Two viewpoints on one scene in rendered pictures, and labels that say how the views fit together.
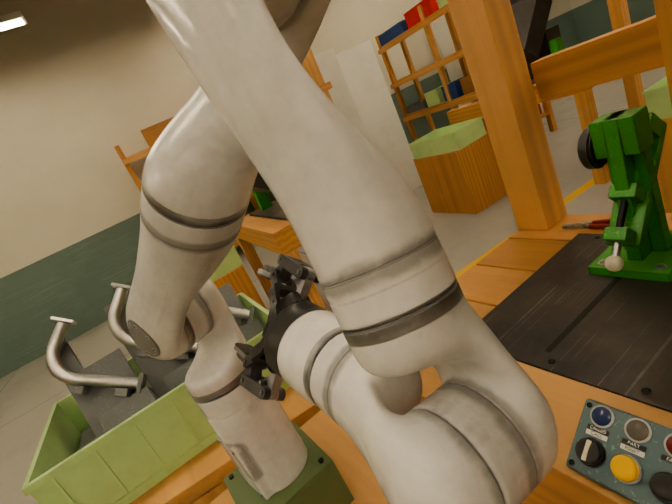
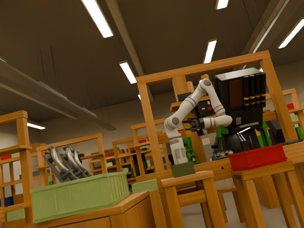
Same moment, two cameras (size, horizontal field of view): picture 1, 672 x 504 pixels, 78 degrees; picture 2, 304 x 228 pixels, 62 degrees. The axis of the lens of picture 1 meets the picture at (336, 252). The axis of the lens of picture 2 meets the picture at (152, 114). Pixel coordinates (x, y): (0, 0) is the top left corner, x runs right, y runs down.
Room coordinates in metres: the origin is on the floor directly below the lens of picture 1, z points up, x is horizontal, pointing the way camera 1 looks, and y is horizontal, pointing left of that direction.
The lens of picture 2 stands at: (-0.06, 1.88, 0.92)
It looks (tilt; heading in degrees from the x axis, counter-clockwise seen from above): 13 degrees up; 293
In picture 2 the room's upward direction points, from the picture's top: 12 degrees counter-clockwise
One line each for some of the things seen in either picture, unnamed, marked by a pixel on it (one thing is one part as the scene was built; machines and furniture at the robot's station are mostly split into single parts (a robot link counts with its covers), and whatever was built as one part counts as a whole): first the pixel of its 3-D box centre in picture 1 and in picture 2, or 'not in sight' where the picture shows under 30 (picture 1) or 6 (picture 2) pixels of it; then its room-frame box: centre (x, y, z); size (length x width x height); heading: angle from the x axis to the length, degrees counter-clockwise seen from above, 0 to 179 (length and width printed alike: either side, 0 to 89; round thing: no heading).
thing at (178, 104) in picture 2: not in sight; (212, 99); (0.36, -0.79, 1.52); 0.90 x 0.25 x 0.04; 25
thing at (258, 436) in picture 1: (253, 423); (178, 150); (0.52, 0.21, 1.02); 0.09 x 0.09 x 0.17; 35
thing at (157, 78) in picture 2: not in sight; (202, 68); (0.38, -0.83, 1.89); 1.50 x 0.09 x 0.09; 25
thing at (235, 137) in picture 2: not in sight; (237, 137); (0.21, -0.73, 1.07); 0.30 x 0.18 x 0.34; 25
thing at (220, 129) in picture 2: not in sight; (221, 127); (0.29, -0.47, 1.17); 0.13 x 0.12 x 0.20; 25
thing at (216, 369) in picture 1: (196, 334); (173, 128); (0.52, 0.21, 1.18); 0.09 x 0.09 x 0.17; 48
